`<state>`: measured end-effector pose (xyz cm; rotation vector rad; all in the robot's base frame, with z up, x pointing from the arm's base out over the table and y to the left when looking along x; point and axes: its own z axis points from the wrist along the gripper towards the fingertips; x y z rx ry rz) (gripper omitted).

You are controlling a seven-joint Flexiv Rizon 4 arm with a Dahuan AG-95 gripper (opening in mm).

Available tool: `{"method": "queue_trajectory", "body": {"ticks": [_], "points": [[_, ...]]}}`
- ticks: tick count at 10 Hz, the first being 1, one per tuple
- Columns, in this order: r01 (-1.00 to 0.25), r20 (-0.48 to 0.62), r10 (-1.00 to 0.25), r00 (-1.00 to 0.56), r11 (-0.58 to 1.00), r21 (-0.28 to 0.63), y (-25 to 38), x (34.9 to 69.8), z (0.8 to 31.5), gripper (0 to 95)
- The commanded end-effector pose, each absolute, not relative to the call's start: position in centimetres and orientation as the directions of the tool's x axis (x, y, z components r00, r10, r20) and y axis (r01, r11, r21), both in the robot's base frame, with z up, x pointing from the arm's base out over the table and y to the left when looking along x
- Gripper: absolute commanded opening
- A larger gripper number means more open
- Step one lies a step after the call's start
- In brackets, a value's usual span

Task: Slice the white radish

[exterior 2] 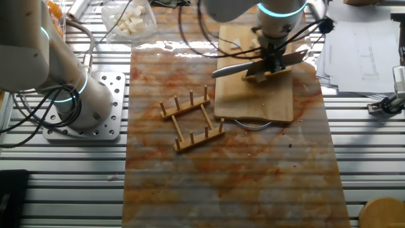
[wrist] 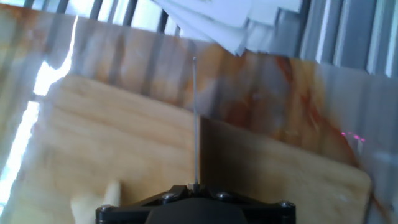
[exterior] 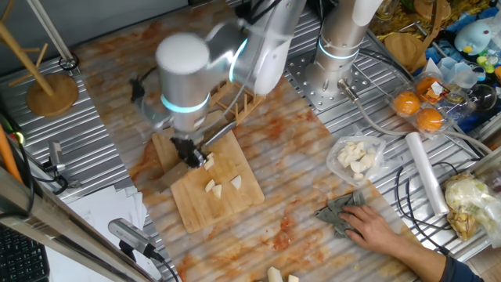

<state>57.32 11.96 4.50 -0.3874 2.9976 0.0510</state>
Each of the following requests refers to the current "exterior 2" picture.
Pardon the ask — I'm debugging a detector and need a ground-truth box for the wooden mug tree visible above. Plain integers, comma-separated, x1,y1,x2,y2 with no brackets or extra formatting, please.
358,196,405,228

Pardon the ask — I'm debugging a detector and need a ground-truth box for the small silver camera on clamp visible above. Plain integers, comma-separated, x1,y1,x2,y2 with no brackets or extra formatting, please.
366,65,405,115

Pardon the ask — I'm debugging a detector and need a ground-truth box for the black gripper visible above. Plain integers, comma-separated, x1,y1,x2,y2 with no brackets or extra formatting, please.
258,35,285,73

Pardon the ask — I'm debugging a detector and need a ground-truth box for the grey-green cloth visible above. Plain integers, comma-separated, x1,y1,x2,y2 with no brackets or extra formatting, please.
150,0,192,9

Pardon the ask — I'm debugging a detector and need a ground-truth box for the white plastic bag roll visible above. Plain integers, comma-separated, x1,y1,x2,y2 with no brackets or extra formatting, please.
66,0,92,22

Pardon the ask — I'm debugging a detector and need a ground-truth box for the orange marbled table mat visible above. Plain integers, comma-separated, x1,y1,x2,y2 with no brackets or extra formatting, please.
121,0,352,228

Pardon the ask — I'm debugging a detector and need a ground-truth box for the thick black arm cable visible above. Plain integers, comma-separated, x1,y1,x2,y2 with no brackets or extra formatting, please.
177,0,265,60

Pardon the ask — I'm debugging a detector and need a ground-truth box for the white paper stack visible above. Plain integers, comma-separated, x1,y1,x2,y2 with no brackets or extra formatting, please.
315,4,403,95

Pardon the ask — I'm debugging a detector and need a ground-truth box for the clear plastic fruit pack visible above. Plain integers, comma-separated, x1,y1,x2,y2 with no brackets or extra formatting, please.
44,0,67,41

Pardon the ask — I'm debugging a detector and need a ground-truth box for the wooden cutting board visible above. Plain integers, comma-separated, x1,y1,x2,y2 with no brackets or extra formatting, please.
214,24,294,131

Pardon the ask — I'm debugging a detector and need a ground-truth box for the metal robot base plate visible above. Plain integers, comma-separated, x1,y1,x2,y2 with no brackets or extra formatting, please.
42,71,127,141

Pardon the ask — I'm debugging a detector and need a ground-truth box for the black base cable bundle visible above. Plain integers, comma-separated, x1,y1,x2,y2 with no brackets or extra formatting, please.
0,84,82,149

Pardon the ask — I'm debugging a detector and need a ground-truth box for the silver bracket with black connector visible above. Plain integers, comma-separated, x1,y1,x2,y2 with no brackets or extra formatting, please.
308,0,335,35

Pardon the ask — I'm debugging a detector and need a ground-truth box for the wooden knife rack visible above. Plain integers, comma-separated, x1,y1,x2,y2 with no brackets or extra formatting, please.
159,83,226,153

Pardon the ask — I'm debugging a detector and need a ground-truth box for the black box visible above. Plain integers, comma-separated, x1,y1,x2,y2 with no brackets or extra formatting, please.
0,169,30,228

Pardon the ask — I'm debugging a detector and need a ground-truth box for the orange fruit with label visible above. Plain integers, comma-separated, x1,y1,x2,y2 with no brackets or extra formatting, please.
53,22,66,37

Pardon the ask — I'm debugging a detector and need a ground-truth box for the grey hose with metal connector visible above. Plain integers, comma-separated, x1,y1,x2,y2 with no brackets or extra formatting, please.
65,18,96,74

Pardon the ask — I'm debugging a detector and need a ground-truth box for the steel cleaver knife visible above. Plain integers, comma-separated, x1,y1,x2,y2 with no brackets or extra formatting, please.
211,49,309,79

